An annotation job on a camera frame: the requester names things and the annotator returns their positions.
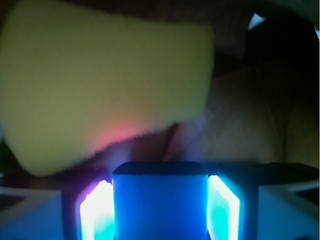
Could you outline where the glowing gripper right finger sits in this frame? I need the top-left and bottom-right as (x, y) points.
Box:
(206, 174), (258, 240)

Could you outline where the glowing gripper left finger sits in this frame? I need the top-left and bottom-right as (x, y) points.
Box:
(62, 172), (115, 240)

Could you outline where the blue rectangular block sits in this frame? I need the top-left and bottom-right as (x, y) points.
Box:
(112, 161), (208, 240)

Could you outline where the yellow sponge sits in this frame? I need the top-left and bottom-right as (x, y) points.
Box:
(0, 0), (214, 176)

